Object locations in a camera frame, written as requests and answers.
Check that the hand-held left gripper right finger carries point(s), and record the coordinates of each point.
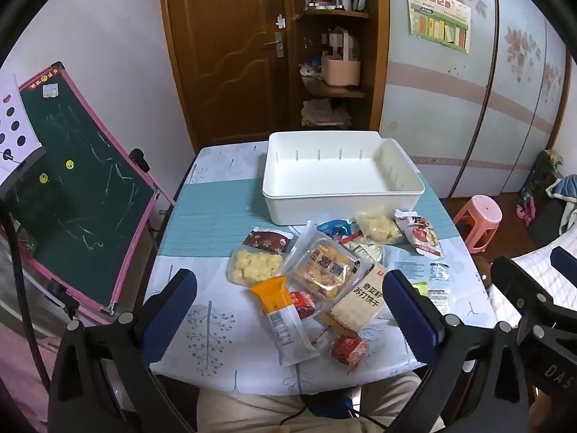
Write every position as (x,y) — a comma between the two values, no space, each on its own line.
(411,315)

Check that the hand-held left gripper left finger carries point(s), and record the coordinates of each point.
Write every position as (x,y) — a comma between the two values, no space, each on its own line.
(170,309)

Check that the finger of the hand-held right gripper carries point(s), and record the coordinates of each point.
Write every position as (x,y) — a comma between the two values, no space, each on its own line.
(518,279)
(564,264)

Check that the clear white snack packet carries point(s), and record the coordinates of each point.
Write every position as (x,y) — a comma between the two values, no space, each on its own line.
(435,279)

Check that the beige cracker packet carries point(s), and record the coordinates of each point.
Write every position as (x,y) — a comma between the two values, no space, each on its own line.
(358,300)

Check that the red orange small packet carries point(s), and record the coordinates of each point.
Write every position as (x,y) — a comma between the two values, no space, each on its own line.
(349,352)

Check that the green white snack packet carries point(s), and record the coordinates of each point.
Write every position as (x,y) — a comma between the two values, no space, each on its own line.
(367,250)

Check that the red white snack packet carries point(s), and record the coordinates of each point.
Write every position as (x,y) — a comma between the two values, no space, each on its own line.
(419,234)

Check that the yellow puff snack packet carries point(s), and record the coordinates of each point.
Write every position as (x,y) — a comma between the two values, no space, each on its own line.
(378,229)
(252,266)

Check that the clear tray pastry packet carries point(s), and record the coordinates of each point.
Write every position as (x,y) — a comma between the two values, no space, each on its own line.
(322,270)

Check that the orange and white wrapper packet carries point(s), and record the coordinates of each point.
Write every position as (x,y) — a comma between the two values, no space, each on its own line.
(275,300)

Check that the small red snack packet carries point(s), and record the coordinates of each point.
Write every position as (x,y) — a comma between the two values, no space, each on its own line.
(303,305)

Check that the blue snack packet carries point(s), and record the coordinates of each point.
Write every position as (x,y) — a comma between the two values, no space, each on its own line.
(336,228)

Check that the brown floral snack packet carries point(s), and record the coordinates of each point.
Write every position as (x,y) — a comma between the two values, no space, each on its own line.
(270,240)

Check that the white plastic bin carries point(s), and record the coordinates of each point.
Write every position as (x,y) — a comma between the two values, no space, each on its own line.
(333,176)

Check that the checkered blanket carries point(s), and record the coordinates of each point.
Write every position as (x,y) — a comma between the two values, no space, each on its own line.
(534,259)

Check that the pink toy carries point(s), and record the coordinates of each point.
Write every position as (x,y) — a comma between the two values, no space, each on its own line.
(525,214)

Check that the blue white cloth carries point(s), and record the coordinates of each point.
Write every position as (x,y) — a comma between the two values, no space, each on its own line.
(565,189)

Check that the pink plastic stool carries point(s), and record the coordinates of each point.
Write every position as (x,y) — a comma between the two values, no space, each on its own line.
(480,209)

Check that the green floral bag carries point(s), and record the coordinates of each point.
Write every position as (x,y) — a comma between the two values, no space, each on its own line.
(536,176)

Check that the tree print tablecloth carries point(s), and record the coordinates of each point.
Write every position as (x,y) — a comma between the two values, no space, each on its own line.
(216,216)

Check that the person's beige trousers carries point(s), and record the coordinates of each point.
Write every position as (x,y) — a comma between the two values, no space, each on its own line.
(252,410)

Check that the pale floral wardrobe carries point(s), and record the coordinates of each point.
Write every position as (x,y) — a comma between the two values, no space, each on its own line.
(450,112)

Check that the folded pink cloth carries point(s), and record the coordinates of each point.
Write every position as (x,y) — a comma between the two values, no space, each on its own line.
(324,112)

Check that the white dotted board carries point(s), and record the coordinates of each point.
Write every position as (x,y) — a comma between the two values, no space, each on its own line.
(13,121)

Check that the pink basket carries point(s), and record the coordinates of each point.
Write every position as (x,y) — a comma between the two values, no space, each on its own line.
(340,72)

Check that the wooden door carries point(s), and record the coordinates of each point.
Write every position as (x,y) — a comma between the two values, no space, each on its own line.
(225,54)

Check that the wooden corner shelf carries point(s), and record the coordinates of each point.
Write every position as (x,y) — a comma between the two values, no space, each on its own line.
(381,54)

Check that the small toy figures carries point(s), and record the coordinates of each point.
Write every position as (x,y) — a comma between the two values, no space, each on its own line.
(310,69)

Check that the white door hook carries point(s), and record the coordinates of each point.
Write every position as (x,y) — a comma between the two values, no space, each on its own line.
(280,21)

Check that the green chalkboard pink frame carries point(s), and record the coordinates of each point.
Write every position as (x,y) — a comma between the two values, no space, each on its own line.
(76,189)

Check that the wall poster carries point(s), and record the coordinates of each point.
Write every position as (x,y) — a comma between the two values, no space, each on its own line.
(439,18)

